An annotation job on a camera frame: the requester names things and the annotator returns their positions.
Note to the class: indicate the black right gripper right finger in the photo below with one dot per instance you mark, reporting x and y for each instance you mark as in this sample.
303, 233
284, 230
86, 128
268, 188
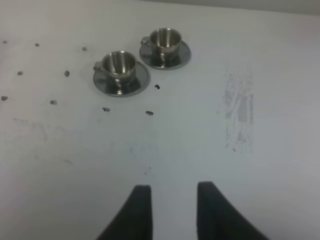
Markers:
218, 219

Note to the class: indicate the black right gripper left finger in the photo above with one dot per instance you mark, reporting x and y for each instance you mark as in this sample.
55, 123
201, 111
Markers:
134, 219

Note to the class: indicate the near steel saucer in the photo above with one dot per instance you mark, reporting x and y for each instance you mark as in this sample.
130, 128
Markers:
139, 83

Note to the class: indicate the steel saucer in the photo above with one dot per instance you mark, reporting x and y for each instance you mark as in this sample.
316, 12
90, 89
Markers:
139, 83
183, 57

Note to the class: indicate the near steel teacup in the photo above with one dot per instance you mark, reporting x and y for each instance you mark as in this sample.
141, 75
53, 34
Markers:
118, 67

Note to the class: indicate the steel teacup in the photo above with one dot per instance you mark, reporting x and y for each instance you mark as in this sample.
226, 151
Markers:
164, 43
118, 67

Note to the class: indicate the far steel saucer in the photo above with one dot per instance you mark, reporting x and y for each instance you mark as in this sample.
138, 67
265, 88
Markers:
183, 57

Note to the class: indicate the far steel teacup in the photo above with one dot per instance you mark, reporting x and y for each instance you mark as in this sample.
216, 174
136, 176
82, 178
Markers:
164, 43

